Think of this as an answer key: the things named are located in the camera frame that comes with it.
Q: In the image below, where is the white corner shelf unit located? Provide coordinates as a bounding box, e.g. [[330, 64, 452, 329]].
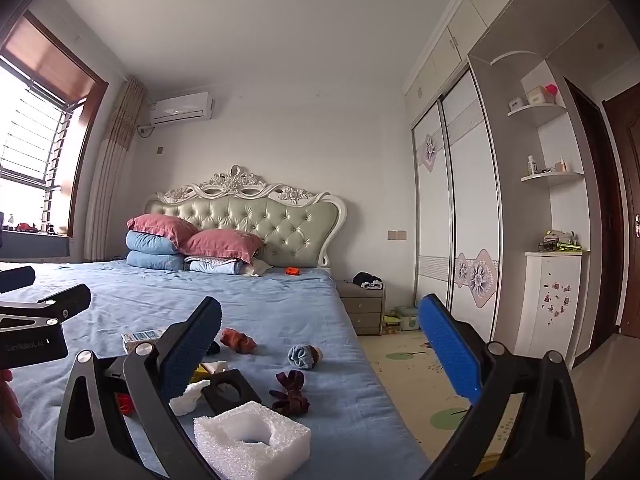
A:
[[467, 0, 622, 372]]

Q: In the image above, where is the person's left hand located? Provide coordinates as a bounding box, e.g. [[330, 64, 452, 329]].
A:
[[0, 368, 23, 447]]

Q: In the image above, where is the dark red bundle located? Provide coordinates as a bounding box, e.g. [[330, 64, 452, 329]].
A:
[[268, 369, 311, 417]]

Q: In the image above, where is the bed with blue sheet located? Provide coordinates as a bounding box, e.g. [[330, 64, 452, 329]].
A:
[[0, 259, 432, 480]]

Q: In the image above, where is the green storage box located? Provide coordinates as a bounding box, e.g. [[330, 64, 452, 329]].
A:
[[394, 305, 421, 332]]

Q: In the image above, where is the white air conditioner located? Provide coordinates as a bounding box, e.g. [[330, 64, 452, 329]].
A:
[[149, 91, 215, 126]]

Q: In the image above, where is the white foam piece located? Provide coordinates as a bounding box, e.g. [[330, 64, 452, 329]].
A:
[[168, 378, 212, 416]]

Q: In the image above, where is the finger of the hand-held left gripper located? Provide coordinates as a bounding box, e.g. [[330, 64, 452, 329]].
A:
[[0, 283, 92, 330], [0, 265, 36, 294]]

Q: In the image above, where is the clutter pile on cabinet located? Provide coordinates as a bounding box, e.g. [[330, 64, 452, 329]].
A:
[[537, 229, 584, 254]]

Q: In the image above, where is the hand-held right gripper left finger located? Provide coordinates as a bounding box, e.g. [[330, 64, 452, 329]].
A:
[[54, 296, 223, 480]]

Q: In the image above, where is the tufted green headboard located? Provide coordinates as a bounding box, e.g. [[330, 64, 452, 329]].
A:
[[144, 163, 347, 269]]

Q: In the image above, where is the white box on shelf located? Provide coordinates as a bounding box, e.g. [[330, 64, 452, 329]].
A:
[[523, 85, 551, 107]]

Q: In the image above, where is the orange brown sock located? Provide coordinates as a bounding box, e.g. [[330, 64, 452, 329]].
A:
[[219, 327, 259, 355]]

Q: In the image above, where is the wooden nightstand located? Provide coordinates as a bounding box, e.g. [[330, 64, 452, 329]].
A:
[[333, 280, 386, 336]]

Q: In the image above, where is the rolled blue sock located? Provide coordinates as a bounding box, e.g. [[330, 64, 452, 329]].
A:
[[286, 343, 325, 372]]

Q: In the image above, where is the brown roller blind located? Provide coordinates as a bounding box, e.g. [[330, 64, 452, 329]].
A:
[[2, 11, 109, 107]]

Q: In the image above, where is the white sticker cabinet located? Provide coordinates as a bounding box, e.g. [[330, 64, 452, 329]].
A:
[[514, 249, 586, 369]]

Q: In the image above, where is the window with metal bars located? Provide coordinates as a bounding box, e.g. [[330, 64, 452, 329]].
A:
[[0, 55, 76, 237]]

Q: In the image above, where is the white foam block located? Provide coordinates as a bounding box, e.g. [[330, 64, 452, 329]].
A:
[[193, 402, 312, 480]]

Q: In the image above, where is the black foam frame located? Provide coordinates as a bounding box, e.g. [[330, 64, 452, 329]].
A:
[[201, 368, 264, 416]]

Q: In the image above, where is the brown wooden door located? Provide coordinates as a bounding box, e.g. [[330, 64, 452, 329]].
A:
[[602, 82, 640, 342]]

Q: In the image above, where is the white sliding door wardrobe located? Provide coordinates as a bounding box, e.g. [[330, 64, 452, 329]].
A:
[[402, 0, 547, 349]]

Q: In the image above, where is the beige striped curtain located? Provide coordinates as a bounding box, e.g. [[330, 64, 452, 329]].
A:
[[84, 77, 149, 264]]

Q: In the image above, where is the printed floor mat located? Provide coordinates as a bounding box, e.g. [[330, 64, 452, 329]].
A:
[[357, 329, 523, 466]]

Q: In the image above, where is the small white blue carton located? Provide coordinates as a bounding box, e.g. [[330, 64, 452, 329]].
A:
[[121, 328, 166, 356]]

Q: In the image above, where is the pink pillow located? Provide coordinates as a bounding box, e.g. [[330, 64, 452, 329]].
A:
[[126, 213, 200, 250], [178, 228, 265, 265]]

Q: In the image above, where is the folded patterned blanket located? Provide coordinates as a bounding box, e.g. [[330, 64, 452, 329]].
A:
[[183, 256, 254, 276]]

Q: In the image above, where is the dark clothes pile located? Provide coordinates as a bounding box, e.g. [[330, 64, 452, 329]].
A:
[[352, 271, 385, 292]]

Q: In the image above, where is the folded blue quilt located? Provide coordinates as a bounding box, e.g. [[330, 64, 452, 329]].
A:
[[125, 250, 189, 272], [125, 230, 191, 257]]

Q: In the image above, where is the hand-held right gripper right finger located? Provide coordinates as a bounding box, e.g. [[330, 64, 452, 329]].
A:
[[417, 293, 588, 480]]

